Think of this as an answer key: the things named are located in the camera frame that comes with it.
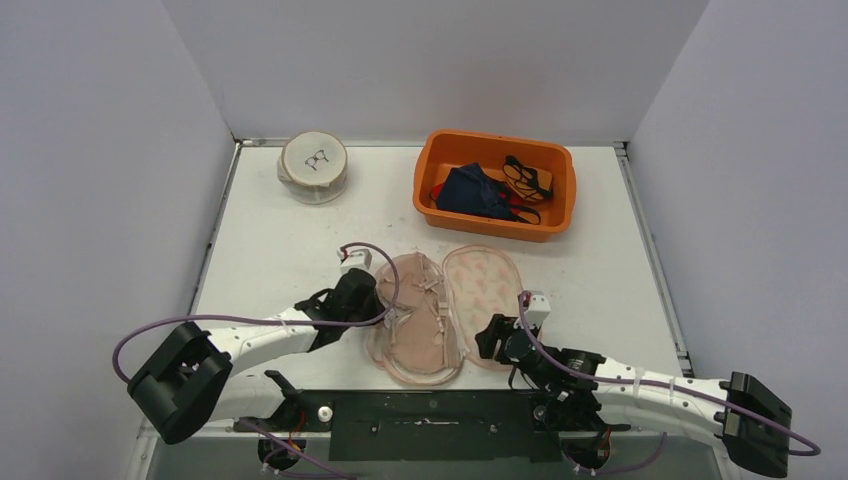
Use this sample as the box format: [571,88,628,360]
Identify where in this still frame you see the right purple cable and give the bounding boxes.
[516,290,823,458]

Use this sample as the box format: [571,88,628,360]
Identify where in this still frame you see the purple cable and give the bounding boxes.
[516,290,823,458]
[111,241,401,386]

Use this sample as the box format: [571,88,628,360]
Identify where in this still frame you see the round white mesh laundry bag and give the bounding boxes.
[276,131,349,205]

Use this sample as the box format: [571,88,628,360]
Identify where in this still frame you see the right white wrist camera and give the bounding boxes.
[522,291,551,329]

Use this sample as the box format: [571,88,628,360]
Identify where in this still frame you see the floral mesh laundry bag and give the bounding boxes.
[362,244,526,388]

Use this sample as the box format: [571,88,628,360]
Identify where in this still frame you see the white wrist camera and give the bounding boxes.
[522,291,551,329]
[338,247,373,275]

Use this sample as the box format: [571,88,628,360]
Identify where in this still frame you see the navy blue garment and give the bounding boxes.
[431,163,515,221]

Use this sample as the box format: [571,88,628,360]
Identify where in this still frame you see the beige pink bra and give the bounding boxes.
[366,252,463,386]

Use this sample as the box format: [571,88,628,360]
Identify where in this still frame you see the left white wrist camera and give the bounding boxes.
[338,247,373,275]

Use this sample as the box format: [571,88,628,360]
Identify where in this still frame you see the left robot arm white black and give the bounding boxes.
[127,268,385,445]

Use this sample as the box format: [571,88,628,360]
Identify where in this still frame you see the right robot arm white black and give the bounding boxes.
[474,314,792,478]

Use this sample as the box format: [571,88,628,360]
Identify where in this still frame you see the orange plastic bin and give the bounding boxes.
[413,130,577,242]

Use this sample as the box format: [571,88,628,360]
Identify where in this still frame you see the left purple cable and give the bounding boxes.
[111,241,401,386]

